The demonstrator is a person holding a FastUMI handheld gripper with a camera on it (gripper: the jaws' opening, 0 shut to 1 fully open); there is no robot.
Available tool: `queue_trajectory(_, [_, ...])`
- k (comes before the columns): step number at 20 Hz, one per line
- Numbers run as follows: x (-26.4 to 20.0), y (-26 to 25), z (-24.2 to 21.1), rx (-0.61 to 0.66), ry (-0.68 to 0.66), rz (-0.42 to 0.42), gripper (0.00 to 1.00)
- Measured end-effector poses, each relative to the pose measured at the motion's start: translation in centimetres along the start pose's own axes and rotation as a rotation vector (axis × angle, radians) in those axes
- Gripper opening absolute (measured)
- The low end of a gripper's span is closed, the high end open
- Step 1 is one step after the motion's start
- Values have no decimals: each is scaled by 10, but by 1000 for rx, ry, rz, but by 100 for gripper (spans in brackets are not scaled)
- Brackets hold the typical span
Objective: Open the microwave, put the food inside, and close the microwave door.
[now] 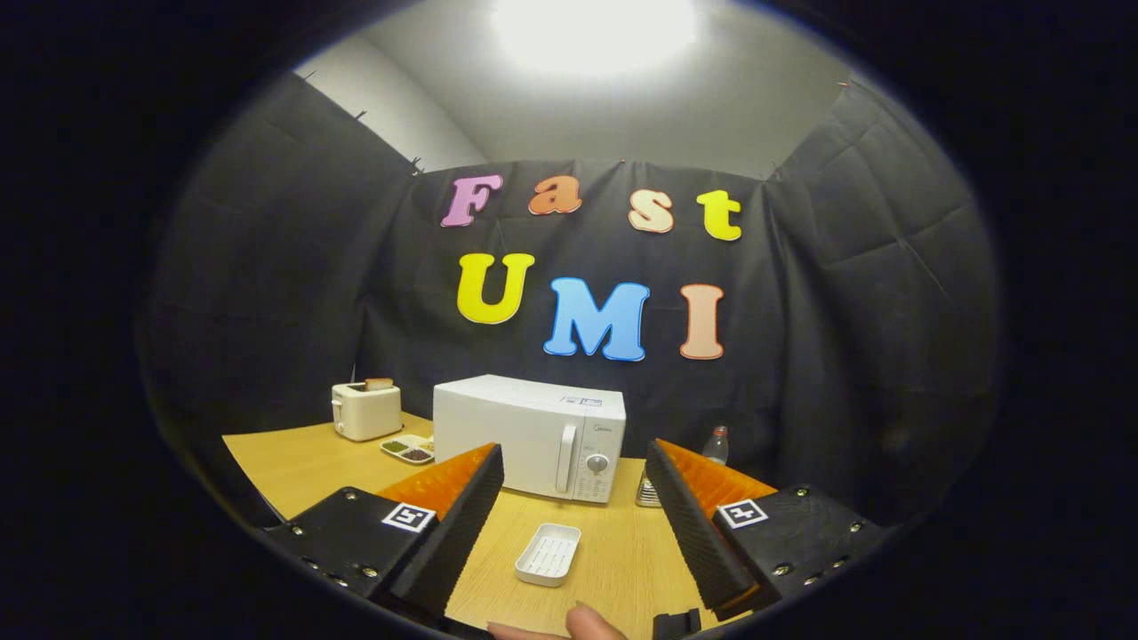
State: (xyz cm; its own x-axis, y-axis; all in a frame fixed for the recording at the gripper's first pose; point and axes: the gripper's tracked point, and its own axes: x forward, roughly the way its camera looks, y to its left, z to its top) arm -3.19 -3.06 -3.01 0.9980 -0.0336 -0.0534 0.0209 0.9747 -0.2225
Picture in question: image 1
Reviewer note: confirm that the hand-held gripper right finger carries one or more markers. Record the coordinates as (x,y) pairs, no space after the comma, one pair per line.
(698,533)

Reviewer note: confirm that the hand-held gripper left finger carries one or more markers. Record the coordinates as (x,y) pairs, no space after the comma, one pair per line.
(458,533)

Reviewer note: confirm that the white toaster oven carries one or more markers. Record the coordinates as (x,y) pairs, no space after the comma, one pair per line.
(498,436)

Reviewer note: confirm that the cream white toaster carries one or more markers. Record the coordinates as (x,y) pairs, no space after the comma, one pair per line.
(366,416)

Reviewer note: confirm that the clear bottle with red label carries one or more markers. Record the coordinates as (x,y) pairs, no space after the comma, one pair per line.
(717,449)

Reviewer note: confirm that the white rectangular plastic tray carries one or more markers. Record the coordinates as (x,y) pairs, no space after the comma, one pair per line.
(547,556)

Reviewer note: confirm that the white divided snack plate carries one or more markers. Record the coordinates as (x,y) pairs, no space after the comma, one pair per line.
(409,452)

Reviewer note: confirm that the toast slice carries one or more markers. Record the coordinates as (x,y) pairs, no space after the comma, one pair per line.
(380,384)

